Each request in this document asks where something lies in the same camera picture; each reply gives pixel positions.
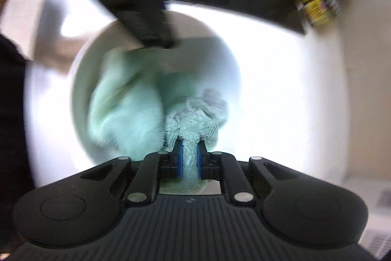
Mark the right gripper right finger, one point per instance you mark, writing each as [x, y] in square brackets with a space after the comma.
[202, 160]

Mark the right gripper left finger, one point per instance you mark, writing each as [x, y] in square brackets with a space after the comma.
[177, 157]

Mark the green microfiber cloth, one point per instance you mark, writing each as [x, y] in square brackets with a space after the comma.
[140, 106]

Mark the white patterned ceramic bowl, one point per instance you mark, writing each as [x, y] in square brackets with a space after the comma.
[200, 51]

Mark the yellow label sauce jar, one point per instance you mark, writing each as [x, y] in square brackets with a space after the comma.
[320, 12]

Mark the grey wall vent grille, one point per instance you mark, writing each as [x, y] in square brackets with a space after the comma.
[377, 235]

